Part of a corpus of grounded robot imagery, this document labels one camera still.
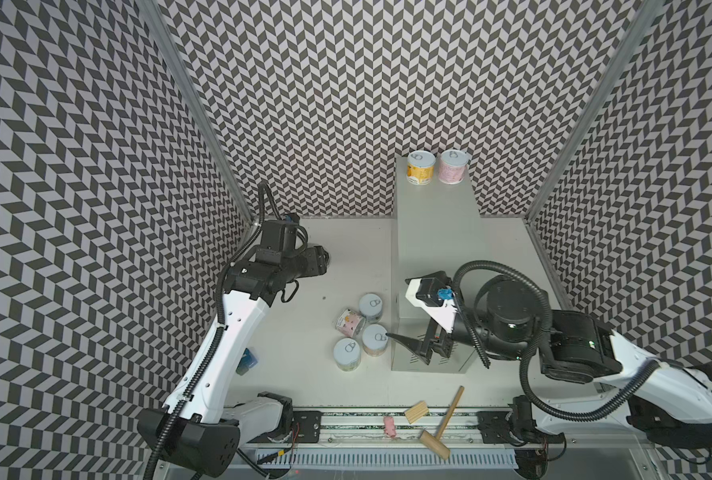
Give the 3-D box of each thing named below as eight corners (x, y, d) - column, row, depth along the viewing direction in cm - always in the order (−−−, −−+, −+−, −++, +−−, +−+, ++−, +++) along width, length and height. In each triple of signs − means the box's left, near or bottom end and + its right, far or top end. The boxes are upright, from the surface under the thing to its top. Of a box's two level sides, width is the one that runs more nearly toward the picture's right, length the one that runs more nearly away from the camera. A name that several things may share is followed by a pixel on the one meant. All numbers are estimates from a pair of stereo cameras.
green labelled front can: (334, 371, 83) (332, 365, 79) (336, 344, 88) (334, 337, 84) (361, 371, 83) (360, 365, 79) (361, 344, 88) (361, 337, 84)
